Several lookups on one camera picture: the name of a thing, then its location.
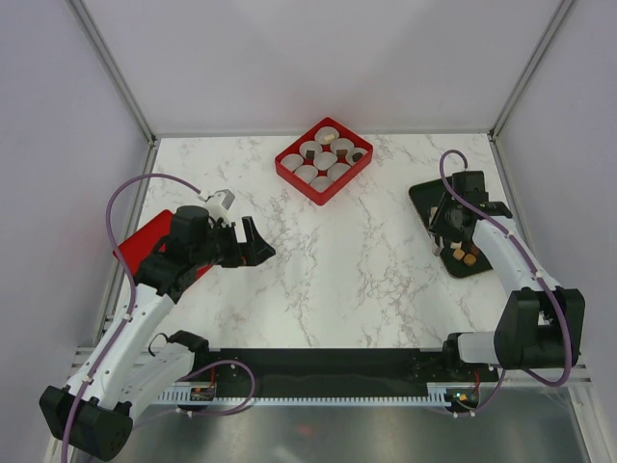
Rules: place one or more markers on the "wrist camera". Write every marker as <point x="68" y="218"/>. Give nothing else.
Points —
<point x="470" y="185"/>
<point x="219" y="202"/>

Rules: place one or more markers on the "dark green tray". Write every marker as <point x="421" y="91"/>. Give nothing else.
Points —
<point x="425" y="195"/>

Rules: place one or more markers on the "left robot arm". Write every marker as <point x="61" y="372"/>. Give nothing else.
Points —
<point x="96" y="409"/>

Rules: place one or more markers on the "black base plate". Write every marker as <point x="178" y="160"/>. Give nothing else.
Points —
<point x="346" y="371"/>

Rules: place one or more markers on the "white cable duct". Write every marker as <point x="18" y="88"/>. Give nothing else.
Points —
<point x="432" y="396"/>

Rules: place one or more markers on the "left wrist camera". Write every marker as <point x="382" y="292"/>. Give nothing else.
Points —
<point x="219" y="202"/>

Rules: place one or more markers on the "red box lid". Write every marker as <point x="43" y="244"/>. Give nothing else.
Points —
<point x="144" y="241"/>

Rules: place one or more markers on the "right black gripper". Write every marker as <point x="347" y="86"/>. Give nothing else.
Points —
<point x="442" y="229"/>

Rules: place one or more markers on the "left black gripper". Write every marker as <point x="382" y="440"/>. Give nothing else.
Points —
<point x="251" y="253"/>

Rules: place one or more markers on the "red chocolate box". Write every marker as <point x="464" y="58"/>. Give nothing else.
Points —
<point x="322" y="177"/>

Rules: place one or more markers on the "metal tongs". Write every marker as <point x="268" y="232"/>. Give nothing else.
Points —
<point x="437" y="225"/>

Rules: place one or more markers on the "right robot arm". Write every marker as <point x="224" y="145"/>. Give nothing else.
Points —
<point x="541" y="323"/>

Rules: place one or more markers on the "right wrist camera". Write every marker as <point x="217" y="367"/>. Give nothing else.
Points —
<point x="470" y="185"/>

